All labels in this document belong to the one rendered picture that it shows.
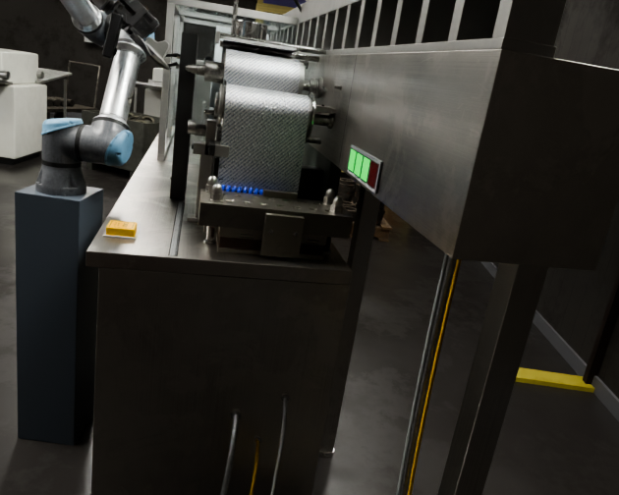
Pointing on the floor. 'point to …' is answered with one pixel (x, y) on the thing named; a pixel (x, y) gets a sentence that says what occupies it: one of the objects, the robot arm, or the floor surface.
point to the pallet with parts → (357, 205)
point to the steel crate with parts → (149, 125)
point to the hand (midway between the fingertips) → (164, 67)
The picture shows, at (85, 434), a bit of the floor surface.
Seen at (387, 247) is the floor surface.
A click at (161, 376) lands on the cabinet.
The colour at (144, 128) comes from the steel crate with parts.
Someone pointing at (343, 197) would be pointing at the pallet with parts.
